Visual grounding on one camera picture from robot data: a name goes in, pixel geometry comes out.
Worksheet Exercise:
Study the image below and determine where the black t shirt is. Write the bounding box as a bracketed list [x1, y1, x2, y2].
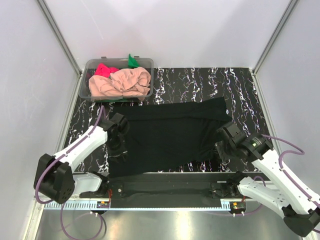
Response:
[108, 97, 232, 178]

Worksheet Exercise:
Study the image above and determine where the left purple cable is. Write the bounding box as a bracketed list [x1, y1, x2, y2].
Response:
[34, 105, 108, 238]

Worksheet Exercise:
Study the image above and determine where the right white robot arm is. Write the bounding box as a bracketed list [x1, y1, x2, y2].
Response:
[213, 122, 320, 238]

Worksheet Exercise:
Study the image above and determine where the white slotted cable duct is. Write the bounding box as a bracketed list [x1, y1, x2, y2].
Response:
[44, 200, 111, 211]

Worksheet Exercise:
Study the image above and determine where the green t shirt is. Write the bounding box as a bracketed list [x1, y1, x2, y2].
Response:
[127, 54, 140, 69]

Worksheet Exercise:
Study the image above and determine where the pink t shirt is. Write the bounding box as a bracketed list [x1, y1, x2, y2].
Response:
[88, 67, 151, 97]

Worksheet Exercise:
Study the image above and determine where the black marble pattern mat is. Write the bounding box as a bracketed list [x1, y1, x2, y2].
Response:
[64, 67, 276, 173]

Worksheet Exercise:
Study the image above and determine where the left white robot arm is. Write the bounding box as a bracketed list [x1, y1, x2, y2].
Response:
[33, 113, 129, 204]

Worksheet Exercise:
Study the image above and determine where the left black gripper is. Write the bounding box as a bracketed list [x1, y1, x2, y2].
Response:
[105, 135, 128, 164]

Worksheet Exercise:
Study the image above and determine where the red t shirt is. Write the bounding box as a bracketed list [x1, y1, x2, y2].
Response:
[94, 63, 119, 78]

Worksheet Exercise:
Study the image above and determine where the clear plastic bin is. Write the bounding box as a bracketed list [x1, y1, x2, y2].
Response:
[78, 56, 154, 102]

